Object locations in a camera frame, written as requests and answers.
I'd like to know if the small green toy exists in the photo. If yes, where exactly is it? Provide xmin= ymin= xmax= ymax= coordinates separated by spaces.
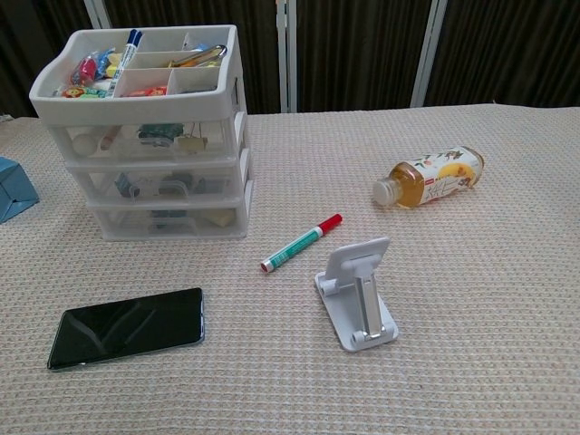
xmin=138 ymin=122 xmax=182 ymax=149

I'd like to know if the clear plastic drawer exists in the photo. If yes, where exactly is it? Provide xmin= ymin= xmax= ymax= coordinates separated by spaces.
xmin=46 ymin=111 xmax=249 ymax=160
xmin=66 ymin=151 xmax=253 ymax=201
xmin=87 ymin=189 xmax=255 ymax=241

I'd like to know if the white plastic drawer cabinet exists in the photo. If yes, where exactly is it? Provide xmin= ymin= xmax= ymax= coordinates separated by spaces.
xmin=28 ymin=24 xmax=255 ymax=241

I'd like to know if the blue paper box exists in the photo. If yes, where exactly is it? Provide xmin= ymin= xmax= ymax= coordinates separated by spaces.
xmin=0 ymin=156 xmax=41 ymax=224

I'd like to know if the red-capped green marker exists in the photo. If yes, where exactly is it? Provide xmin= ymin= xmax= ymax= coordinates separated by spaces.
xmin=259 ymin=213 xmax=344 ymax=275

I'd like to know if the pale yellow block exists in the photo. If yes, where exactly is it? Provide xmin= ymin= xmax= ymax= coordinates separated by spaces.
xmin=206 ymin=208 xmax=239 ymax=227

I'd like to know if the white folding phone stand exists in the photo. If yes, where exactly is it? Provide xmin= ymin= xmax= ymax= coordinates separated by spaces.
xmin=314 ymin=236 xmax=401 ymax=353

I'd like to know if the gold binder clip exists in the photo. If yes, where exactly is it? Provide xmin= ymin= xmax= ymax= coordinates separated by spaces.
xmin=175 ymin=126 xmax=209 ymax=155

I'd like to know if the amber tea bottle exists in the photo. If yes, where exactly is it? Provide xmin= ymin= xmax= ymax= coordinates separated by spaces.
xmin=372 ymin=145 xmax=485 ymax=209

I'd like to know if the beige woven tablecloth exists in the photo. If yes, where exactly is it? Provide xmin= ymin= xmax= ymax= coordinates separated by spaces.
xmin=0 ymin=103 xmax=580 ymax=435

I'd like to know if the red snack packet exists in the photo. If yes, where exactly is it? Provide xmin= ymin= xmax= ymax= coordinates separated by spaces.
xmin=121 ymin=84 xmax=168 ymax=98

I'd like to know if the black smartphone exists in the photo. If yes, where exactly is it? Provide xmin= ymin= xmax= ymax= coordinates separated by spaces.
xmin=46 ymin=286 xmax=206 ymax=372

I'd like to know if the wooden pencil red band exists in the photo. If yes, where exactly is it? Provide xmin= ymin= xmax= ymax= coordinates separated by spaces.
xmin=100 ymin=124 xmax=121 ymax=151

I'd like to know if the small white ball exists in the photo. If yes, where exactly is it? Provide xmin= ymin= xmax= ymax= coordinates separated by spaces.
xmin=72 ymin=130 xmax=99 ymax=158

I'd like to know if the blue-capped white marker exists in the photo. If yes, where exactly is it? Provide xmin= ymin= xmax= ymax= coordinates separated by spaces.
xmin=108 ymin=28 xmax=144 ymax=99

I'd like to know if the green lion snack packet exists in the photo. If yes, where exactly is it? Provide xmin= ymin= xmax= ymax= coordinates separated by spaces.
xmin=58 ymin=85 xmax=113 ymax=99

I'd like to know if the blue candy packet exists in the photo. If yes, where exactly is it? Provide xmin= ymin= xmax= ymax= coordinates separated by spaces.
xmin=92 ymin=47 xmax=124 ymax=70

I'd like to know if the pink red candy packet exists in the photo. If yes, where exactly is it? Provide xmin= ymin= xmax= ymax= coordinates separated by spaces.
xmin=67 ymin=53 xmax=99 ymax=86

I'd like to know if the black folding screen white frame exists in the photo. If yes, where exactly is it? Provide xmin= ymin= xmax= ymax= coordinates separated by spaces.
xmin=0 ymin=0 xmax=580 ymax=120

